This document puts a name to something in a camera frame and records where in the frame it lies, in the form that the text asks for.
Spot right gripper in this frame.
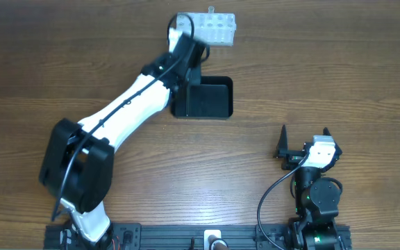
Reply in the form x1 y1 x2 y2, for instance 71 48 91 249
274 124 332 172

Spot black cable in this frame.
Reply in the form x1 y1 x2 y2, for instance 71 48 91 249
50 12 211 222
256 153 311 250

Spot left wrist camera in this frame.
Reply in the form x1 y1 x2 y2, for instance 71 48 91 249
168 28 184 53

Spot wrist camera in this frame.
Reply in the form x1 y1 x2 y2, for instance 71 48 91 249
168 28 184 53
303 135 337 169

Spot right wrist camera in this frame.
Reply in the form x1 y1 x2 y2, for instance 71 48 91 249
303 135 337 169

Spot white test tube rack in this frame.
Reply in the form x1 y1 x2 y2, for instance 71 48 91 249
176 12 238 47

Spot mounting rail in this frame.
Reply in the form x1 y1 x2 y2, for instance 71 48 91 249
43 222 353 250

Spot black tray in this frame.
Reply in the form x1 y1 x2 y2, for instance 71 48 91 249
170 75 235 121

